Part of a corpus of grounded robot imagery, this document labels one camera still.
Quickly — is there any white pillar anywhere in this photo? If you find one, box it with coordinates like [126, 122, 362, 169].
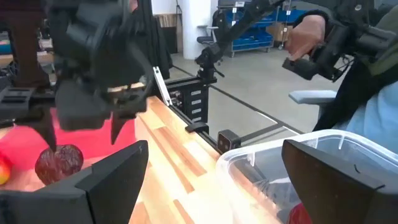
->
[182, 0, 219, 60]

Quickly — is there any white metal bracket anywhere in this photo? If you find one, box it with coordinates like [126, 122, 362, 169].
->
[152, 65, 174, 107]

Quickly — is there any office chair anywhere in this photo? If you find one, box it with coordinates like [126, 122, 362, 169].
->
[197, 24, 219, 46]

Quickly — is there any grey chair armrest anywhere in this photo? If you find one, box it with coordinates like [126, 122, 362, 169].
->
[288, 90, 339, 119]

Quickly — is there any red toy apple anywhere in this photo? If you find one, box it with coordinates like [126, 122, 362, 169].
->
[287, 202, 314, 224]

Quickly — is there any blue shelf cart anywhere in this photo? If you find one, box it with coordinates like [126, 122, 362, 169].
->
[231, 4, 295, 58]

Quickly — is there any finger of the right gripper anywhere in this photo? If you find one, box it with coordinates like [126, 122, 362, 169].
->
[110, 110, 138, 146]
[15, 108, 58, 152]

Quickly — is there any black table edge clamp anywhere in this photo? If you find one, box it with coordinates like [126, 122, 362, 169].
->
[185, 121, 210, 134]

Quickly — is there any red-orange toy mango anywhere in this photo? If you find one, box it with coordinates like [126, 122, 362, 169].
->
[0, 151, 14, 186]

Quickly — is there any person's hand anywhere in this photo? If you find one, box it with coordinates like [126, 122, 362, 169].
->
[284, 14, 327, 62]

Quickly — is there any person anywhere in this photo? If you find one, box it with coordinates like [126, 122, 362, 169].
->
[312, 0, 398, 153]

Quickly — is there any black vertical frame post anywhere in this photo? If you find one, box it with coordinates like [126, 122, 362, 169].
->
[136, 0, 174, 81]

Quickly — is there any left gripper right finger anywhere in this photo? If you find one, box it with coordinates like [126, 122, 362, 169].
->
[281, 139, 398, 224]

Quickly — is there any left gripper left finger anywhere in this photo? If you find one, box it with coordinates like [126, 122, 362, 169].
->
[0, 139, 149, 224]

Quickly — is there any clear plastic bin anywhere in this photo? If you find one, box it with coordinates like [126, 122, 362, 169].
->
[215, 129, 398, 224]

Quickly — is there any dark maroon toy fruit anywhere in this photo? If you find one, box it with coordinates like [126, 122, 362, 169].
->
[34, 144, 85, 186]

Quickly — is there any small black table camera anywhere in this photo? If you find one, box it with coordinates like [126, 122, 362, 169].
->
[216, 129, 243, 155]

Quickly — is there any pink translucent plastic bin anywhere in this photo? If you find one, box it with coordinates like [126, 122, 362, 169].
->
[0, 107, 138, 193]

